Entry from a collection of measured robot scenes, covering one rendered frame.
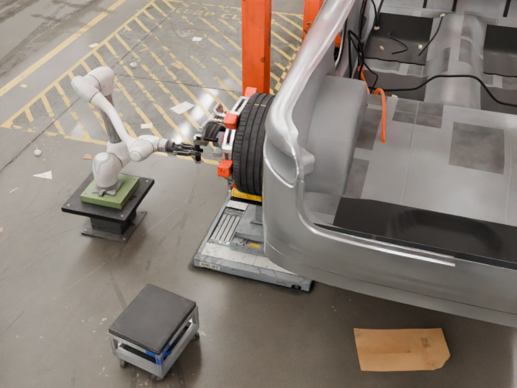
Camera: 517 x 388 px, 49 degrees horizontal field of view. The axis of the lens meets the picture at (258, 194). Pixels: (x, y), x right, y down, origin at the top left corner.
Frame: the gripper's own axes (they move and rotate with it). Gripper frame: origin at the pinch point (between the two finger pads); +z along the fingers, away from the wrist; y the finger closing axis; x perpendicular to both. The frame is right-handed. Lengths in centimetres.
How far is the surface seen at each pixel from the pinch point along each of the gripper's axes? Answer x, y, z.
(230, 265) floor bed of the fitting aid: -75, 22, 28
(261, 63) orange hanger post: 38, -60, 25
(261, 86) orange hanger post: 21, -60, 26
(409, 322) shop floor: -83, 28, 151
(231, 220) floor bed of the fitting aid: -77, -26, 13
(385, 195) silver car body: 8, 21, 122
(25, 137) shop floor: -83, -87, -211
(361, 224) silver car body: 8, 49, 113
